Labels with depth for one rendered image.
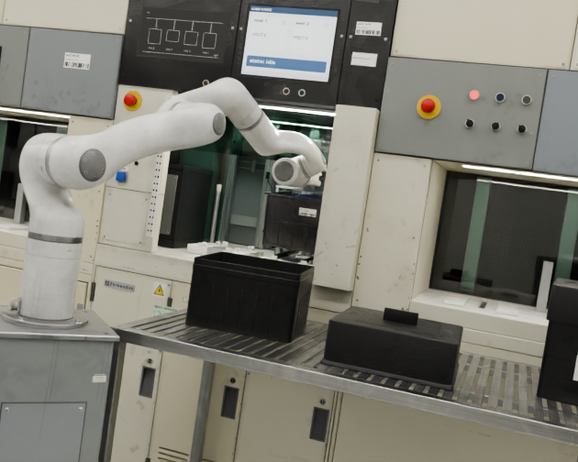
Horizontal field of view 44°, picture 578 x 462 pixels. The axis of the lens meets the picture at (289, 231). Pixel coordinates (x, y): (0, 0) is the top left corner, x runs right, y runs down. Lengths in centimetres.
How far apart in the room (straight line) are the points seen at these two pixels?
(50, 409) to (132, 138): 64
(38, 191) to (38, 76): 99
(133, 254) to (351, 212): 75
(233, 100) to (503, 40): 77
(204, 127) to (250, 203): 140
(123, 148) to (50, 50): 97
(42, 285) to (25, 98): 112
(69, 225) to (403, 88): 103
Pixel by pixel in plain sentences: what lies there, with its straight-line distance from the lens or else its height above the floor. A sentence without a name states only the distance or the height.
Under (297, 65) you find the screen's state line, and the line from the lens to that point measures 223.
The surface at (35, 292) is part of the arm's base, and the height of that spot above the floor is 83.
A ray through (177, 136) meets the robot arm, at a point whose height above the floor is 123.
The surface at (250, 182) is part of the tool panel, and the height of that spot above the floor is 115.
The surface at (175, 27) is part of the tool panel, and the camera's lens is 242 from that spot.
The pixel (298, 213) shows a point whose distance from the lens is 238.
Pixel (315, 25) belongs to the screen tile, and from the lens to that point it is 225.
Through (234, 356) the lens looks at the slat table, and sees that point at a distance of 161.
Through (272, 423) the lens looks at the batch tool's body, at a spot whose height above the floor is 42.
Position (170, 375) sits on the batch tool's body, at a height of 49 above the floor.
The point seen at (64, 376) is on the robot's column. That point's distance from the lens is 165.
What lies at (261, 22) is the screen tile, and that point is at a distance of 230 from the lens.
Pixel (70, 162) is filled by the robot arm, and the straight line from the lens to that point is 161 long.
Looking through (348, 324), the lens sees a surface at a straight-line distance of 161.
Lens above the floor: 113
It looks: 3 degrees down
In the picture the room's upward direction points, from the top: 8 degrees clockwise
